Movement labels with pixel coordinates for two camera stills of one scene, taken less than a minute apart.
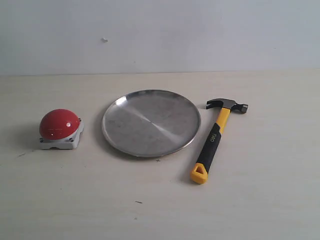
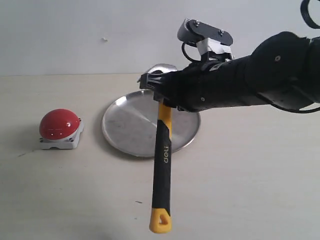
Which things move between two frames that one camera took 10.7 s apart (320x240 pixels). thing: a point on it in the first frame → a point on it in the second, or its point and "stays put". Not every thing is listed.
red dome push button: x=60 y=128 stays put
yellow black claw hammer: x=200 y=172 → x=160 y=219
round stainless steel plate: x=150 y=123 stays put
